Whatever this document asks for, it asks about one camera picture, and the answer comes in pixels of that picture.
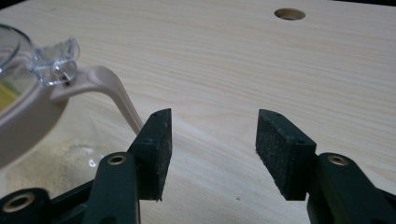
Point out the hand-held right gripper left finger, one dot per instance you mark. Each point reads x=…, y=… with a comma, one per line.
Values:
x=154, y=161

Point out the clear jar with hinged lid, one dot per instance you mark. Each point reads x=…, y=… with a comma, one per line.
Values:
x=28, y=124

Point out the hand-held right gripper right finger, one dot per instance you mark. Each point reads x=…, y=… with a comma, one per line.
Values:
x=285, y=155

